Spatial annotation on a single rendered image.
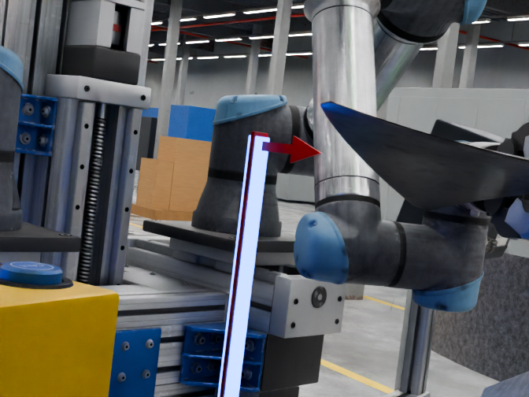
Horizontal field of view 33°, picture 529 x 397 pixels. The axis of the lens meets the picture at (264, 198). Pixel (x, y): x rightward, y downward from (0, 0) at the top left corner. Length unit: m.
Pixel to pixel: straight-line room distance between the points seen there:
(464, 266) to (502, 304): 1.89
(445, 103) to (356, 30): 10.39
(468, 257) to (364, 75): 0.24
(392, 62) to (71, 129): 0.48
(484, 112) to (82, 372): 10.49
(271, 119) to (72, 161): 0.33
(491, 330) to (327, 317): 1.59
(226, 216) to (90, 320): 0.86
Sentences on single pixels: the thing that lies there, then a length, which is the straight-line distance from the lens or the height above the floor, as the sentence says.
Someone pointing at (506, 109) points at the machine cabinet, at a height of 2.00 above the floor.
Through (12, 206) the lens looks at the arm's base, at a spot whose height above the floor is 1.07.
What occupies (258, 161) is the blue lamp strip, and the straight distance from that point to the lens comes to 0.78.
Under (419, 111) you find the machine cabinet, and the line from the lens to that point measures 11.78.
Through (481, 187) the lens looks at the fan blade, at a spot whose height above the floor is 1.17.
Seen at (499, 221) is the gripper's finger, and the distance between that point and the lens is 0.84.
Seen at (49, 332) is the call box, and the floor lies 1.05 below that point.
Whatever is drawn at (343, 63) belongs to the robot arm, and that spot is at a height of 1.29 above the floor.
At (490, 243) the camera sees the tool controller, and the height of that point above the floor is 1.08.
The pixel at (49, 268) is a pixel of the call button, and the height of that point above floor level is 1.08.
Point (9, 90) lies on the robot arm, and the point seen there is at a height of 1.21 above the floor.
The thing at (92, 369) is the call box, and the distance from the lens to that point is 0.59.
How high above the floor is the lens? 1.18
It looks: 3 degrees down
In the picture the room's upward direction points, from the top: 7 degrees clockwise
